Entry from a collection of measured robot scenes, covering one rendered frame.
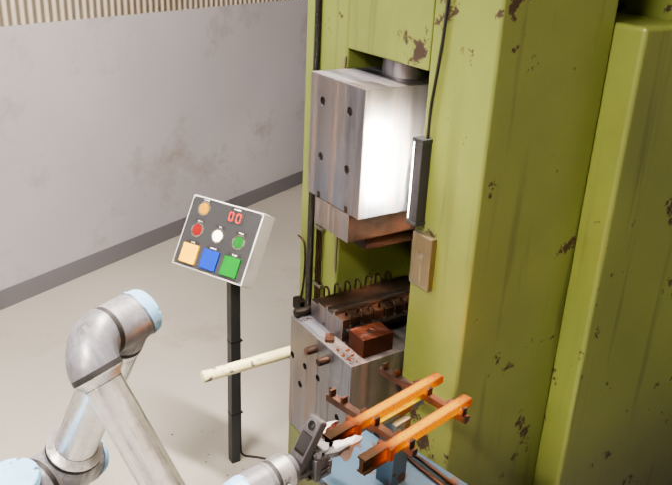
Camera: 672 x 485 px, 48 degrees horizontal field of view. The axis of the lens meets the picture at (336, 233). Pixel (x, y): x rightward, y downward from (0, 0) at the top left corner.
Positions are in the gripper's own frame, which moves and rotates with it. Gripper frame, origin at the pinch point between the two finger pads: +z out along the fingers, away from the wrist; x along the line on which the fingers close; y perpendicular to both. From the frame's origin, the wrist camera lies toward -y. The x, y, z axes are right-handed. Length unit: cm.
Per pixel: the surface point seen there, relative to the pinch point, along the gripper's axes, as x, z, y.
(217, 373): -91, 25, 39
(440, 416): 12.9, 21.2, -0.8
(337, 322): -47, 42, 5
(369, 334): -34, 44, 4
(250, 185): -358, 249, 85
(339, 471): -11.6, 10.2, 26.4
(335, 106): -54, 44, -66
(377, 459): 12.6, -2.3, 0.7
